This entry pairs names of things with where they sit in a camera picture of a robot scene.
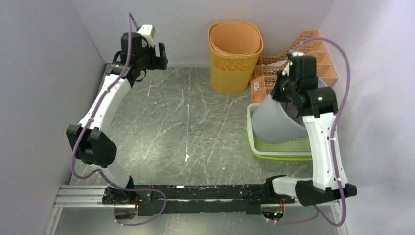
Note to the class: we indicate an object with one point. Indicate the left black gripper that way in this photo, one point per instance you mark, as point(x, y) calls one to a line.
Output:
point(160, 62)

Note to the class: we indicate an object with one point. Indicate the orange plastic bucket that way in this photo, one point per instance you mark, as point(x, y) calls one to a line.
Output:
point(234, 38)

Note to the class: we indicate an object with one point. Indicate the large grey plastic bucket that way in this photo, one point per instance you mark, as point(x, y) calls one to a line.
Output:
point(275, 122)

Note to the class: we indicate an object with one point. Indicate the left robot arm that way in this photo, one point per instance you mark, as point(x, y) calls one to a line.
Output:
point(88, 138)

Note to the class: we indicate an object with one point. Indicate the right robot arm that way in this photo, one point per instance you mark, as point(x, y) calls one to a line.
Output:
point(318, 108)

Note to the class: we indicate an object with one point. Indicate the yellow mesh waste basket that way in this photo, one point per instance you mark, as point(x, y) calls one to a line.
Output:
point(231, 74)

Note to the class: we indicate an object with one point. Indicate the orange plastic file organizer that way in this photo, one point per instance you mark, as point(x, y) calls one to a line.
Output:
point(291, 75)

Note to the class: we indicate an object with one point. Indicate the light green plastic basket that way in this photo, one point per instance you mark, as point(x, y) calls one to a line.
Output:
point(297, 149)

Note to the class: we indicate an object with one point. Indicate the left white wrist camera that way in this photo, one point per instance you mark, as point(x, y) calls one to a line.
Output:
point(148, 32)

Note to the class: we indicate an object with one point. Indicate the aluminium frame rail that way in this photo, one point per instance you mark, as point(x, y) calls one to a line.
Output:
point(74, 196)

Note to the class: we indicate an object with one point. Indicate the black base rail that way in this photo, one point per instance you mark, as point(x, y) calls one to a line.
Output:
point(150, 200)

